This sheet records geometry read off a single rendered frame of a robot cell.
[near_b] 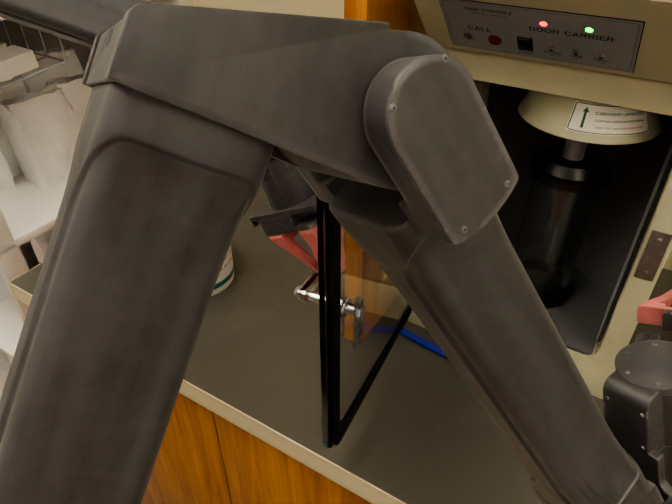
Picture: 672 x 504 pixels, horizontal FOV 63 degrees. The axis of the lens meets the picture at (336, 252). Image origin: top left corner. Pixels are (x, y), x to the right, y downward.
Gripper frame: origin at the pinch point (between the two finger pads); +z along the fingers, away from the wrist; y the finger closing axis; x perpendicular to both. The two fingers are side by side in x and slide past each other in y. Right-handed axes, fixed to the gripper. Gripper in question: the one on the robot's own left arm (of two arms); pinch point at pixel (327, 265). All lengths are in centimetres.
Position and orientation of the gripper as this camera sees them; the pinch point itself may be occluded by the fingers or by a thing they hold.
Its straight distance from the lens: 64.6
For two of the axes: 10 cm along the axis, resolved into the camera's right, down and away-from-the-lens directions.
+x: -4.5, 5.4, -7.1
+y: -8.0, 1.0, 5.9
